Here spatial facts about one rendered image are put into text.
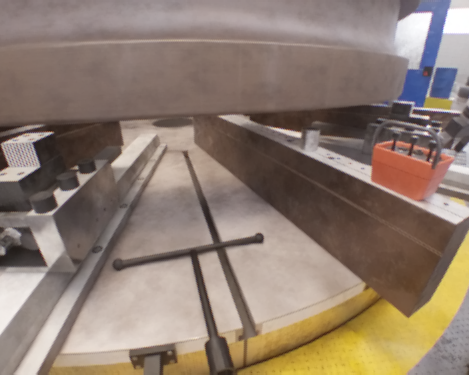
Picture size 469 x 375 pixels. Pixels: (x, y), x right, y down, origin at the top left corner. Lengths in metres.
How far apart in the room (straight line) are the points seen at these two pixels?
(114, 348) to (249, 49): 1.08
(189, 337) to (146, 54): 0.92
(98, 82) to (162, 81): 0.22
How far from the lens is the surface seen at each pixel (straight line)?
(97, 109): 1.03
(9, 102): 1.21
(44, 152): 1.01
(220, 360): 0.76
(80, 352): 0.93
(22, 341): 0.92
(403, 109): 2.03
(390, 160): 0.87
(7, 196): 0.95
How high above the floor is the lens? 1.03
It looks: 27 degrees down
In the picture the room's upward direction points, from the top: straight up
